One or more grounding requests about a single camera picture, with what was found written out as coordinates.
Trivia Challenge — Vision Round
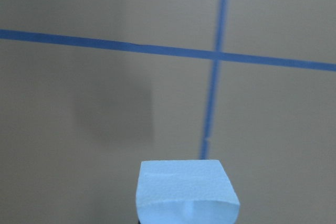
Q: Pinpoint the light blue foam block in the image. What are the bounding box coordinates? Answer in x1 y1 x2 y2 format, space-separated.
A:
135 159 240 223

